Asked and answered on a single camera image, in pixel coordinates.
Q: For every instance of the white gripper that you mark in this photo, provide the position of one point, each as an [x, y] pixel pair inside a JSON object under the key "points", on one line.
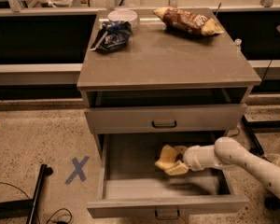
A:
{"points": [[191, 160]]}

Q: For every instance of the yellow sponge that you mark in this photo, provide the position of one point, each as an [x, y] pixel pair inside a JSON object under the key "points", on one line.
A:
{"points": [[167, 157]]}

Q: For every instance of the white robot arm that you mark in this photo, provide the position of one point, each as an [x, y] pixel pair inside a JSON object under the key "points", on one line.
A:
{"points": [[224, 152]]}

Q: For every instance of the closed grey upper drawer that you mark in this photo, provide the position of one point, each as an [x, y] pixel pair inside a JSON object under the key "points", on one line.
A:
{"points": [[157, 119]]}

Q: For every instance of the open grey lower drawer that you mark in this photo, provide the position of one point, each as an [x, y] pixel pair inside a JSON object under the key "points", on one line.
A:
{"points": [[130, 185]]}

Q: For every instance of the grey drawer cabinet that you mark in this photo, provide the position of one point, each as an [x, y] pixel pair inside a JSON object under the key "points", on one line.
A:
{"points": [[159, 67]]}

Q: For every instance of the black stand right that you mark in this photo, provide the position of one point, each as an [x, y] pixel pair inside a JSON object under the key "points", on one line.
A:
{"points": [[253, 127]]}

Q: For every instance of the black stand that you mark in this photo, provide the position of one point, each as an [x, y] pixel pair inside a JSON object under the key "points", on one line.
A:
{"points": [[28, 207], [253, 127]]}

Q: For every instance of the blue tape cross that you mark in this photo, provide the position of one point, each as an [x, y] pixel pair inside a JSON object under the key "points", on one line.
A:
{"points": [[78, 170]]}

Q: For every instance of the brown chip bag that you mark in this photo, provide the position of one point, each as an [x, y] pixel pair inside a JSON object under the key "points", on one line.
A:
{"points": [[192, 23]]}

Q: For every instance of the blue snack bag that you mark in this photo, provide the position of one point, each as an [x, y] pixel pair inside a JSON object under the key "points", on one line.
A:
{"points": [[112, 36]]}

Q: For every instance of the white bowl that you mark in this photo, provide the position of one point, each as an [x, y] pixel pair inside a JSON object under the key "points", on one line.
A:
{"points": [[124, 15]]}

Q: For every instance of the black stand left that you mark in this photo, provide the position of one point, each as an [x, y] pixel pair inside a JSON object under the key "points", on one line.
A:
{"points": [[28, 207]]}

